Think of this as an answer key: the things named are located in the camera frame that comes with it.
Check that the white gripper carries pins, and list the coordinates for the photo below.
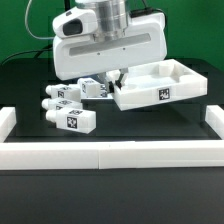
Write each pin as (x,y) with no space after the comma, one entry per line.
(143,42)

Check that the white square tabletop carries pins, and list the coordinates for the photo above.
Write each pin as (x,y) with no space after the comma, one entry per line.
(156,83)

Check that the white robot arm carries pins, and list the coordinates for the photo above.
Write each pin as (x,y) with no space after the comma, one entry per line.
(98,36)

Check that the white marker sheet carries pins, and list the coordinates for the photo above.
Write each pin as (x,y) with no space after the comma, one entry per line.
(102,96)

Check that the white fence wall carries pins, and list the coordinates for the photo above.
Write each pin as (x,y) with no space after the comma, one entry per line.
(104,155)

